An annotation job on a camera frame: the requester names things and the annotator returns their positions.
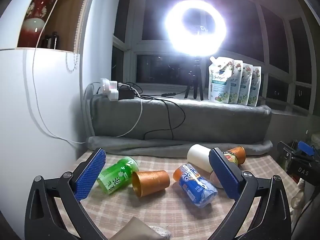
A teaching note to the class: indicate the black tripod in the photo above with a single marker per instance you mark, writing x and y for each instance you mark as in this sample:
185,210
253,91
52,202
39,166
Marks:
194,80

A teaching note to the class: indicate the white green refill pouch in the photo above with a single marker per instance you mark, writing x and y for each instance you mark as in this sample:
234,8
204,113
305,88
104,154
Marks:
255,90
220,82
246,87
237,85

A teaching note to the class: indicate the black charger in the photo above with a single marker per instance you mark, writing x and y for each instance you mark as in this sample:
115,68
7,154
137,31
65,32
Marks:
125,93

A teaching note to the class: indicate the orange printed cup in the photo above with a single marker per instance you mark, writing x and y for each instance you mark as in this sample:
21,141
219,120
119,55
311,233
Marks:
235,155

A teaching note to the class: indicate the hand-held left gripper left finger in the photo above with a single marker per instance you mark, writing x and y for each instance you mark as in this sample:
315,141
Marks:
90,173

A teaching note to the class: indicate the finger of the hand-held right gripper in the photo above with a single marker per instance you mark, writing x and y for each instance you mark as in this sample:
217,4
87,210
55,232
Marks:
283,147
306,148

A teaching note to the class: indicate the window frame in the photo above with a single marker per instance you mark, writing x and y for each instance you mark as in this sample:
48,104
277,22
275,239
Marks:
250,65

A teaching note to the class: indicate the brown paper bag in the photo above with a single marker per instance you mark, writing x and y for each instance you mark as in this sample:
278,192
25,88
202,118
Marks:
135,227

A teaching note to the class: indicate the red white vase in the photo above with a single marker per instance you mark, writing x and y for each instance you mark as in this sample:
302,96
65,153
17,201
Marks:
35,22

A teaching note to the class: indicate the wooden shelf niche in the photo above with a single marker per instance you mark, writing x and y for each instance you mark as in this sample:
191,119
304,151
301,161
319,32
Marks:
65,17

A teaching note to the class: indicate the blue snack cup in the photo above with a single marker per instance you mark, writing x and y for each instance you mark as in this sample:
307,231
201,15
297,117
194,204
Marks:
196,185

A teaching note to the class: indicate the gold metallic cup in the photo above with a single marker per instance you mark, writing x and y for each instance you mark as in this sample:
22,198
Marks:
150,183

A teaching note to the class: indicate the grey blanket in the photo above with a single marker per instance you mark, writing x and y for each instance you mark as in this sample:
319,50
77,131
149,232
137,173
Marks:
212,120

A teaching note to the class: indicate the white cup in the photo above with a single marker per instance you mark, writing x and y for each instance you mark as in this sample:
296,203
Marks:
199,158

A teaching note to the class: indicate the dark glass bottle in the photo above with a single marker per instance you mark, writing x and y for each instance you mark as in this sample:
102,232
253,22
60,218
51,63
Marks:
55,40
47,41

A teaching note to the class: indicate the pale fuzzy cloth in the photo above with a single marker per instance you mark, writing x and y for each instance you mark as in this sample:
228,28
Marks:
161,233

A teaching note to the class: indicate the pale crumpled bag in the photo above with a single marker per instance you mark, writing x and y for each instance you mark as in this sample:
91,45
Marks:
300,193

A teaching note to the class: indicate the green drink can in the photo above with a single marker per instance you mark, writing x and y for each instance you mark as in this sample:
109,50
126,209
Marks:
117,175

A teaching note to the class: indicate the checked tablecloth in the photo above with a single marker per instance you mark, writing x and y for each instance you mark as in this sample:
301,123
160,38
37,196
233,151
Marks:
155,212

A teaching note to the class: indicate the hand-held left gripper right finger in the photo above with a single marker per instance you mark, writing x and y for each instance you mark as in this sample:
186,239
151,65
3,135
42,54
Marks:
225,173

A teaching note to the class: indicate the white power strip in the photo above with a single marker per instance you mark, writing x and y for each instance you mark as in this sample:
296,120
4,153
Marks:
110,90

